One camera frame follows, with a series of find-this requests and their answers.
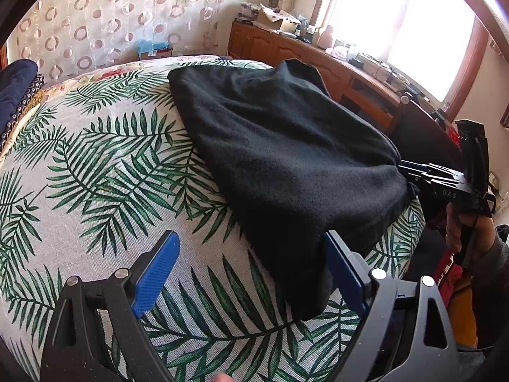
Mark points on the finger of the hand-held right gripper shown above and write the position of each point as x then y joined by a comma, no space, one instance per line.
421,167
417,183

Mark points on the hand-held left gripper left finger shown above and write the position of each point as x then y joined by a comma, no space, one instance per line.
155,274

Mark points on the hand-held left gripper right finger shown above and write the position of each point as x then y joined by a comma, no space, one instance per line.
344,274

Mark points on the black printed T-shirt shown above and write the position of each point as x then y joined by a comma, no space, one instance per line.
286,159

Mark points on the person's right forearm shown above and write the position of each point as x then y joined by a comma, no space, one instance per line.
493,286

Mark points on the person's right hand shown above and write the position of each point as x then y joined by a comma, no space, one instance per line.
483,234

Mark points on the person's left hand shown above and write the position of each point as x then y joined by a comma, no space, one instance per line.
222,378

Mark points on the dark chair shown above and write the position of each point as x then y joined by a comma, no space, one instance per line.
421,131

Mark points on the red garment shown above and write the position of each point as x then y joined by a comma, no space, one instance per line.
449,278

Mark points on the leaf print bed sheet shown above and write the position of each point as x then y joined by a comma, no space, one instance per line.
99,187

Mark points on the bright window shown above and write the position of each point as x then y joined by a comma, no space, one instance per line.
397,20

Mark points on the pink soft toy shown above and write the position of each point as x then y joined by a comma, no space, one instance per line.
327,36

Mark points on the wooden cabinet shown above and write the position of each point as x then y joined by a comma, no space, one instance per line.
278,47

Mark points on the open cardboard box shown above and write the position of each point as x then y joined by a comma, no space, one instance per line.
278,20

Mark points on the navy cloth with gold flowers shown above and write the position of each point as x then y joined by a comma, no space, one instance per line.
30,91

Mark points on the cardboard box with blue cloth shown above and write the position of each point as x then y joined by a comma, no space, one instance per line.
157,51

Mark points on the stack of books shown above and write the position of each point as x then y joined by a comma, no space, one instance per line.
247,12

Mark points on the navy blue folded cloth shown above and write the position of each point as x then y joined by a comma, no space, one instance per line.
16,79

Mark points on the sheer curtain with circles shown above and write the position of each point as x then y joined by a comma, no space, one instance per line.
99,16

